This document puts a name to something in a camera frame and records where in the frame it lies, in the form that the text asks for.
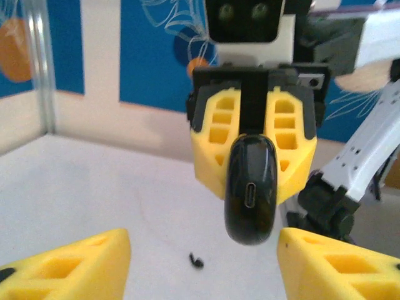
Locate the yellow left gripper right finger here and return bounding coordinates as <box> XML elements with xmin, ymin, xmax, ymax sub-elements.
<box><xmin>276</xmin><ymin>227</ymin><xmax>400</xmax><ymax>300</ymax></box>

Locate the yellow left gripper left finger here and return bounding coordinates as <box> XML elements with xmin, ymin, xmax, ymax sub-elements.
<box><xmin>0</xmin><ymin>227</ymin><xmax>132</xmax><ymax>300</ymax></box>

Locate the black earbud charging case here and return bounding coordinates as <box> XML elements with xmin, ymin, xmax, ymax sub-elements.
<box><xmin>224</xmin><ymin>133</ymin><xmax>278</xmax><ymax>246</ymax></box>

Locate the tiny black object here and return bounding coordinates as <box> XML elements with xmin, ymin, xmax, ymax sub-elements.
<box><xmin>188</xmin><ymin>252</ymin><xmax>205</xmax><ymax>269</ymax></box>

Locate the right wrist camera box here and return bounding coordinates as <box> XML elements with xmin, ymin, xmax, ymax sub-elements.
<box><xmin>204</xmin><ymin>0</ymin><xmax>298</xmax><ymax>68</ymax></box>

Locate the aluminium frame post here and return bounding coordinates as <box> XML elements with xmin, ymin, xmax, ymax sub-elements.
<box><xmin>26</xmin><ymin>0</ymin><xmax>58</xmax><ymax>135</ymax></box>

